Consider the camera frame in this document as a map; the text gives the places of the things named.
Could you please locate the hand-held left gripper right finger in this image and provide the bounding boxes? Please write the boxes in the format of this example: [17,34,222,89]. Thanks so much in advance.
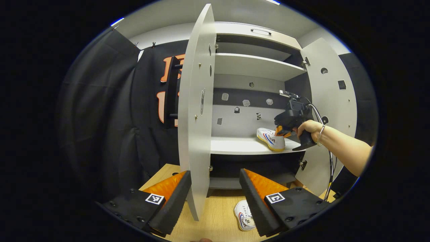
[239,169,331,237]

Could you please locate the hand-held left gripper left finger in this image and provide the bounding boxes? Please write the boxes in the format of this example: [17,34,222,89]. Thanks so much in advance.
[97,170,192,237]

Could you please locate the white striped canvas shoe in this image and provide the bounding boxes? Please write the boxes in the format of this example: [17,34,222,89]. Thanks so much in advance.
[256,128,286,152]
[234,200,256,232]

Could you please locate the white shoe cabinet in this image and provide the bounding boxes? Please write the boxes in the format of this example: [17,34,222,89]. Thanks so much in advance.
[208,22,313,189]

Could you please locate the white shoe cabinet door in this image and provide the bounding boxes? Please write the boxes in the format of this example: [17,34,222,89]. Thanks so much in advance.
[295,38,357,197]
[177,3,216,221]

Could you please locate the white cabinet drawer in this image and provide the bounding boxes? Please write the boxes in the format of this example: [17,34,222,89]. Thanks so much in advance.
[215,23,302,50]

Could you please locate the black backdrop cloth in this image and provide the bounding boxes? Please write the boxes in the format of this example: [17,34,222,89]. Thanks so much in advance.
[57,29,378,202]

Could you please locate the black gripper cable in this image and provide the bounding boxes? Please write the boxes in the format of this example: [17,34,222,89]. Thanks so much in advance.
[302,97,338,202]

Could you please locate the black door handle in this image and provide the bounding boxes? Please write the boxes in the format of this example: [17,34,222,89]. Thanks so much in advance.
[164,56,182,129]

